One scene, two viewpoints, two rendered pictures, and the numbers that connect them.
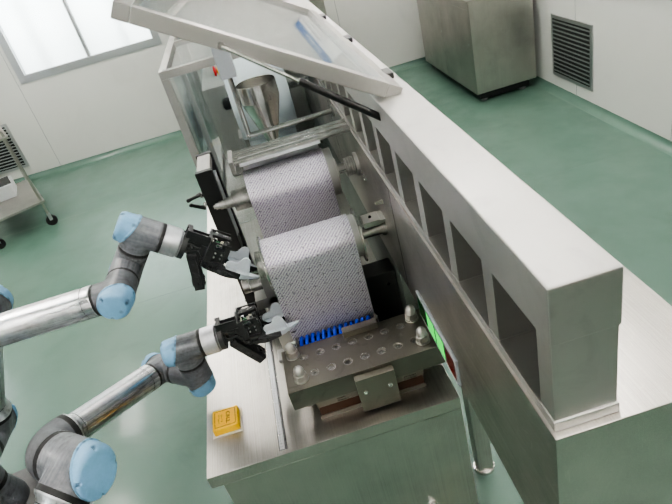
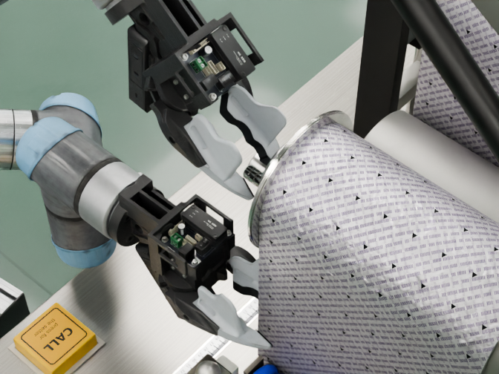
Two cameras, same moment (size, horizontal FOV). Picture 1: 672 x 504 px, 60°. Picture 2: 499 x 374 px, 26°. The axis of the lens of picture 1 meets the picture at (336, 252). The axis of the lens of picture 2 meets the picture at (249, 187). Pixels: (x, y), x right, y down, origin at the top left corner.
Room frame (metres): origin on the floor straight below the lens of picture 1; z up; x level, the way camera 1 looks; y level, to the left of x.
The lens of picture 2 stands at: (0.82, -0.22, 2.02)
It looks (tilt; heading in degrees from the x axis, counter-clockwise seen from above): 51 degrees down; 44
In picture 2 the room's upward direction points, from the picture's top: straight up
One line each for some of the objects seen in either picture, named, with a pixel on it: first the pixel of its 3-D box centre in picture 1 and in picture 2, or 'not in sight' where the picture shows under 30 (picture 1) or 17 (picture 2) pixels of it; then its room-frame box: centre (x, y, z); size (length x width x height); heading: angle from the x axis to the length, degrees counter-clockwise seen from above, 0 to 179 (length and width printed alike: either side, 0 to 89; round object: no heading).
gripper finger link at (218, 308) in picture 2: (280, 323); (230, 314); (1.22, 0.19, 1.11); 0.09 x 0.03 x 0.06; 84
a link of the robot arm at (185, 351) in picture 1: (184, 349); (70, 167); (1.24, 0.46, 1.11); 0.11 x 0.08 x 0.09; 93
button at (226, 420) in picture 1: (226, 420); (55, 340); (1.14, 0.41, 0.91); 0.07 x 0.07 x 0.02; 3
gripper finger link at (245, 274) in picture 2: (277, 311); (266, 280); (1.28, 0.20, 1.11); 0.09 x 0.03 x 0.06; 102
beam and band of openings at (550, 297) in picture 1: (330, 56); not in sight; (1.98, -0.16, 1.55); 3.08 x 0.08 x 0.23; 3
